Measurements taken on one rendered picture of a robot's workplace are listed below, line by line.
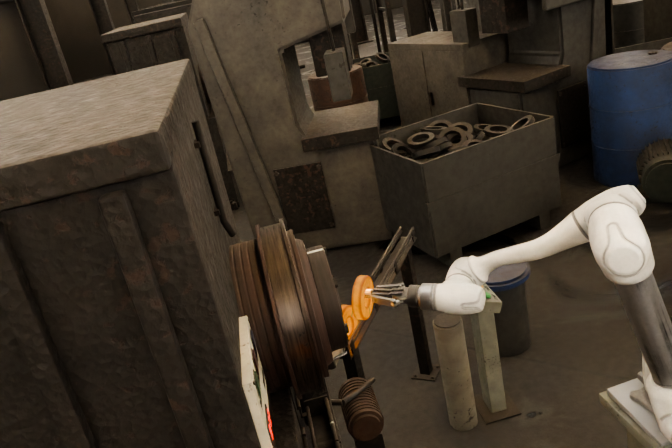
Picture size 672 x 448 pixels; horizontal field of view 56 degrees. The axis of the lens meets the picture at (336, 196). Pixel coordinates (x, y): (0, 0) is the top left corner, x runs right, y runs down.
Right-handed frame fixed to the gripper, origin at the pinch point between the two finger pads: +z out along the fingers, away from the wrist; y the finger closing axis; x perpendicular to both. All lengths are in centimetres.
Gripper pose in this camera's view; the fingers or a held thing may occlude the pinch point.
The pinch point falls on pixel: (363, 293)
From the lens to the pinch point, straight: 222.2
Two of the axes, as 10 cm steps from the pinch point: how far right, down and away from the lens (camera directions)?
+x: -1.4, -9.2, -3.6
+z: -9.3, 0.0, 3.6
